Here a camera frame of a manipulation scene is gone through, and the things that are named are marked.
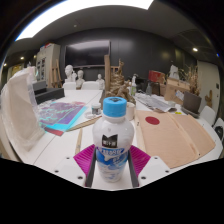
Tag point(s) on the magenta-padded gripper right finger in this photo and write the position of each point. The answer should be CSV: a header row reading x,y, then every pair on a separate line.
x,y
140,160

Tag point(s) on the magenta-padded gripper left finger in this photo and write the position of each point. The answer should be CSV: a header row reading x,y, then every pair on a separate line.
x,y
83,160

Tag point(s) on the white drink bottle blue cap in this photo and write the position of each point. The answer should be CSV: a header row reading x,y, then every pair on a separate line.
x,y
113,133

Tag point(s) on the packaged paint brush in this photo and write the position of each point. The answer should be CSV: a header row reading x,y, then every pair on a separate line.
x,y
83,124

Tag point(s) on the beige wooden drawing board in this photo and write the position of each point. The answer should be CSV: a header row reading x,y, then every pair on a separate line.
x,y
173,140

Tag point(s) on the flat round red coaster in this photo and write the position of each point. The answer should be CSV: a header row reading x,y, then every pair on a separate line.
x,y
152,120

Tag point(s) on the small white-lidded paint jar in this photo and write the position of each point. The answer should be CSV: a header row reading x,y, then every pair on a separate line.
x,y
96,109

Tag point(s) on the grey printed newspaper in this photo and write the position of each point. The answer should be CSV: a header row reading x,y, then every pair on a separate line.
x,y
153,101

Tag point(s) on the small yellow tag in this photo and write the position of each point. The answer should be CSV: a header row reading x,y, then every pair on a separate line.
x,y
178,113

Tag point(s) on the white spray bottle green label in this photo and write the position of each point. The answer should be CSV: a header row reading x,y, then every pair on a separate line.
x,y
133,88

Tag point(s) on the black flat box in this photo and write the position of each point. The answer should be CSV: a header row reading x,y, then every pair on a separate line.
x,y
50,95
39,86

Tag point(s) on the white chair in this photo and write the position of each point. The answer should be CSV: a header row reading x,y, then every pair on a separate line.
x,y
207,115
90,85
69,86
220,125

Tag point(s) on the golden relief sculpture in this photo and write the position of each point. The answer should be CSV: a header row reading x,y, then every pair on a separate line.
x,y
118,86

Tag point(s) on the brown cardboard box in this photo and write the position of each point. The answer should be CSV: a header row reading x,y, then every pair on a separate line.
x,y
173,90

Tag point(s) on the dark pot with dried plant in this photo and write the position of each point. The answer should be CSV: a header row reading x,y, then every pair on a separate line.
x,y
191,101

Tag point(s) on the white plaster bust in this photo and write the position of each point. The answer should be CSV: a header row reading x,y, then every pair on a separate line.
x,y
80,79
69,73
100,81

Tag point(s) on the plastic-wrapped white canvas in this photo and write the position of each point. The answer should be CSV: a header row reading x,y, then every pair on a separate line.
x,y
20,110

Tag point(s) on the red box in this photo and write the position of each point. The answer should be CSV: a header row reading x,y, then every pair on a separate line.
x,y
156,76

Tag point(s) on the wooden easel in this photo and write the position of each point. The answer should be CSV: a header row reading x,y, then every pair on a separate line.
x,y
56,75

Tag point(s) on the white cabinet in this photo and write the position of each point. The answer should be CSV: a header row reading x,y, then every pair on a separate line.
x,y
45,65

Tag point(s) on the long ceiling light panel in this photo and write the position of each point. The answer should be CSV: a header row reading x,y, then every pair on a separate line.
x,y
83,13

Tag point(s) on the wooden wall figure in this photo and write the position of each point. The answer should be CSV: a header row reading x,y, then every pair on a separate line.
x,y
209,99

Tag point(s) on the large black wall screen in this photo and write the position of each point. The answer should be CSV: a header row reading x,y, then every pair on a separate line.
x,y
86,53

